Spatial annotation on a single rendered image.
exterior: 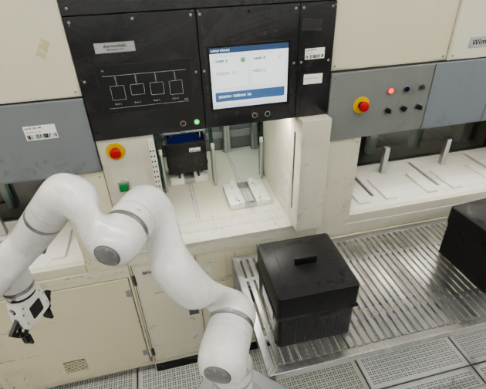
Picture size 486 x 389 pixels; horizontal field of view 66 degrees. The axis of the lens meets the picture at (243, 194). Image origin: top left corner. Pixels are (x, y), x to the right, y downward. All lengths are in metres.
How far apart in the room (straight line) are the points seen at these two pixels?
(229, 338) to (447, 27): 1.37
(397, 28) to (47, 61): 1.21
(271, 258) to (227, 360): 0.54
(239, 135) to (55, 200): 1.73
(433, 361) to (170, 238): 1.93
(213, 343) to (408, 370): 1.64
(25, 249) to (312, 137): 1.04
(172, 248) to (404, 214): 1.42
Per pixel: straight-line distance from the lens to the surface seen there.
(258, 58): 1.38
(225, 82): 1.37
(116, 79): 1.35
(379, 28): 1.56
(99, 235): 0.76
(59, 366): 2.26
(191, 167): 2.06
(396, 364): 2.43
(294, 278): 1.30
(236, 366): 0.94
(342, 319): 1.44
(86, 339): 2.09
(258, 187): 1.97
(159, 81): 1.34
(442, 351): 2.57
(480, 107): 1.96
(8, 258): 1.04
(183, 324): 2.06
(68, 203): 0.84
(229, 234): 1.71
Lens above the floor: 1.94
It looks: 33 degrees down
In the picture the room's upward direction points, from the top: 2 degrees counter-clockwise
